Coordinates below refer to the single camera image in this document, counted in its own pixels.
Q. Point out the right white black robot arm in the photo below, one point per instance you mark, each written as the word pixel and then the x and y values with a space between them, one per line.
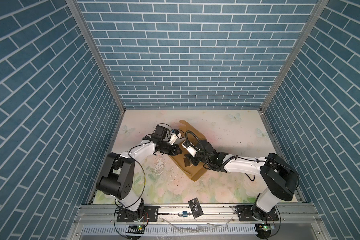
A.
pixel 281 179

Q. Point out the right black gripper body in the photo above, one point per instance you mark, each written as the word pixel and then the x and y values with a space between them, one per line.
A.
pixel 198 157

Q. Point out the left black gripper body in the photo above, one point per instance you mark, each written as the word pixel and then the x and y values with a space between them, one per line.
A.
pixel 168 148

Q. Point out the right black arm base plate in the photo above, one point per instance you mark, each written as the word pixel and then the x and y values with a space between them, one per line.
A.
pixel 248 213

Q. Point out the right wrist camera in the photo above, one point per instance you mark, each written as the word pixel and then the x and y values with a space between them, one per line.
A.
pixel 190 148

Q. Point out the small dark brown block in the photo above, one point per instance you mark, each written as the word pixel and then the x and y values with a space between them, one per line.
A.
pixel 186 162

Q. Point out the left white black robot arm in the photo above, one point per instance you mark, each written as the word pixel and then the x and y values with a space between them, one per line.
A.
pixel 117 174

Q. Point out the white perforated cable duct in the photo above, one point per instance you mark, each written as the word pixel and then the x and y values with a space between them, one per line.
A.
pixel 168 230

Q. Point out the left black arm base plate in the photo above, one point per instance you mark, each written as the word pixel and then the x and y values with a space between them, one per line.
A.
pixel 127 216

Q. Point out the brown cardboard box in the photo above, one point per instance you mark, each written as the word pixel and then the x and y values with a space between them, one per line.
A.
pixel 192 172

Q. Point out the aluminium front rail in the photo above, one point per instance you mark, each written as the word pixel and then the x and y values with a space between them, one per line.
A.
pixel 289 213

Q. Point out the small blue connector on rail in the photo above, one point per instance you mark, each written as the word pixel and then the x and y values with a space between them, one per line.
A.
pixel 183 214

